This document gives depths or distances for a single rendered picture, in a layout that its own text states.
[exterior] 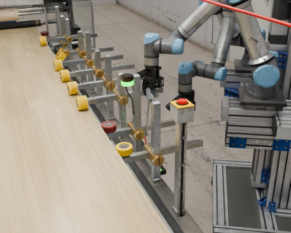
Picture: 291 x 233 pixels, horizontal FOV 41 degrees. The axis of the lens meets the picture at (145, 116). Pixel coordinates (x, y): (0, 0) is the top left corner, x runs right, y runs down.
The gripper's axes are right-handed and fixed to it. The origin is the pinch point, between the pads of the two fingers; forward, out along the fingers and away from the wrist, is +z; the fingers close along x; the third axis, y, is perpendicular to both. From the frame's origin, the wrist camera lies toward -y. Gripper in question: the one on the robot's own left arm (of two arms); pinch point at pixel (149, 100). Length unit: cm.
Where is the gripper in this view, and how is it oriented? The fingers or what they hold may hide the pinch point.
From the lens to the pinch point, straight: 206.4
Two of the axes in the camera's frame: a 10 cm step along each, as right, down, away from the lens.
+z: 0.2, 9.0, 4.3
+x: 7.5, -2.9, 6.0
